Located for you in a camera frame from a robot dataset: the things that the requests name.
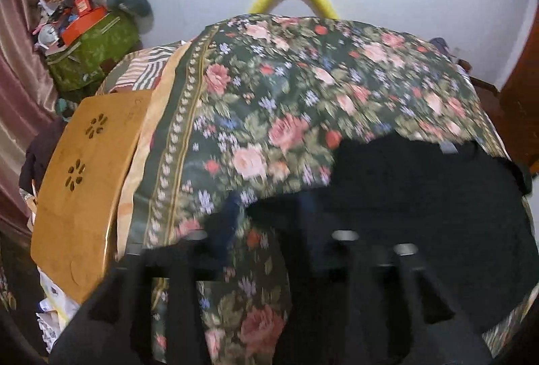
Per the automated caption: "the striped beige blanket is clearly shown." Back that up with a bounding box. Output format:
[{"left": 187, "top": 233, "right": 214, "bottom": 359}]
[{"left": 95, "top": 40, "right": 186, "bottom": 96}]

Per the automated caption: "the orange box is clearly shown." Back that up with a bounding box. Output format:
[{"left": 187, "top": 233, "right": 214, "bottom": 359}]
[{"left": 61, "top": 7, "right": 108, "bottom": 45}]

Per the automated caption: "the floral green bedspread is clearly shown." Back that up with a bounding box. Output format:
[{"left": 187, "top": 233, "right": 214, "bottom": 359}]
[{"left": 115, "top": 13, "right": 539, "bottom": 365}]

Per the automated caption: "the green fabric storage bin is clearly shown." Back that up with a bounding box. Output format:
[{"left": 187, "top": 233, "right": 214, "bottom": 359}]
[{"left": 45, "top": 12, "right": 139, "bottom": 95}]

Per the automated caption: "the printed papers pile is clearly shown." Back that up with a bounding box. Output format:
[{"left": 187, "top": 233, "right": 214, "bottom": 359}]
[{"left": 36, "top": 268, "right": 80, "bottom": 353}]

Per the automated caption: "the black elephant print t-shirt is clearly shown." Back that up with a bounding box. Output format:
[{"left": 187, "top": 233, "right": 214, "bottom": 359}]
[{"left": 246, "top": 134, "right": 539, "bottom": 334}]

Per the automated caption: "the pink striped curtain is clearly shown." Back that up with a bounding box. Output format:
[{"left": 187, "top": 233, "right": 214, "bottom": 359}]
[{"left": 1, "top": 0, "right": 57, "bottom": 241}]

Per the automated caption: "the purple grey backpack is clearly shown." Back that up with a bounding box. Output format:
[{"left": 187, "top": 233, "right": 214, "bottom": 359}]
[{"left": 430, "top": 37, "right": 452, "bottom": 57}]

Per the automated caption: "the wooden folding lap table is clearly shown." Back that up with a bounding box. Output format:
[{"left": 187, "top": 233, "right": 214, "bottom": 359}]
[{"left": 30, "top": 91, "right": 152, "bottom": 303}]

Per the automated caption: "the brown wooden door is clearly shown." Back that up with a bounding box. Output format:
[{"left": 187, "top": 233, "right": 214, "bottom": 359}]
[{"left": 500, "top": 13, "right": 539, "bottom": 173}]

